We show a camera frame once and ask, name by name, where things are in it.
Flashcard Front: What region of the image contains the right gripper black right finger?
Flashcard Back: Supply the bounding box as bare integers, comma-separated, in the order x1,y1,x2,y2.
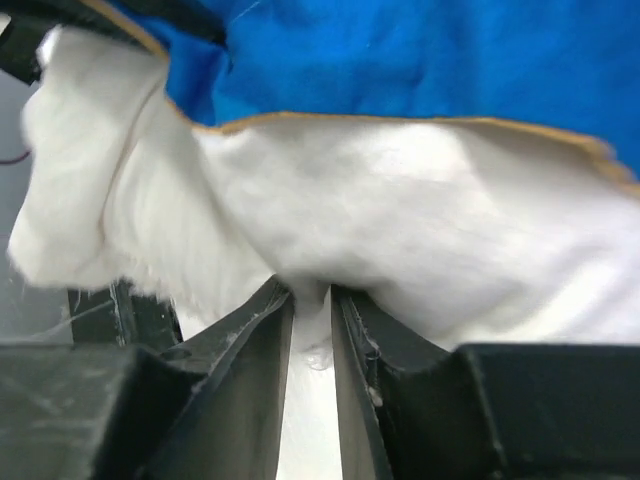
331,287,639,479

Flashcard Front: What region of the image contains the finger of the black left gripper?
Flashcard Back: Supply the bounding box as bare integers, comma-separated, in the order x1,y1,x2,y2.
1,0,225,85

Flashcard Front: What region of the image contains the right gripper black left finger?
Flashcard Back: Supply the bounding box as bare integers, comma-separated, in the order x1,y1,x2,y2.
1,280,292,479

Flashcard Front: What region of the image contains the white pillow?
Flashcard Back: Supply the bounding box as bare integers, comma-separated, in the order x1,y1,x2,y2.
8,29,639,479

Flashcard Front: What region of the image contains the blue yellow Mickey pillowcase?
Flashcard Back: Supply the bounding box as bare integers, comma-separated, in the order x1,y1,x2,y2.
79,0,640,196

